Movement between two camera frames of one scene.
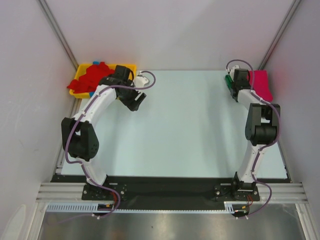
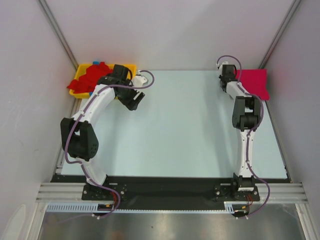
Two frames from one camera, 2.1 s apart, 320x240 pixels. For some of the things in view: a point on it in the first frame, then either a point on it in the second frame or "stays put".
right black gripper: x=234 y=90 to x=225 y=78
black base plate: x=171 y=189 stays put
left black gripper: x=132 y=104 stays put
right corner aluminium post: x=279 y=35 stays put
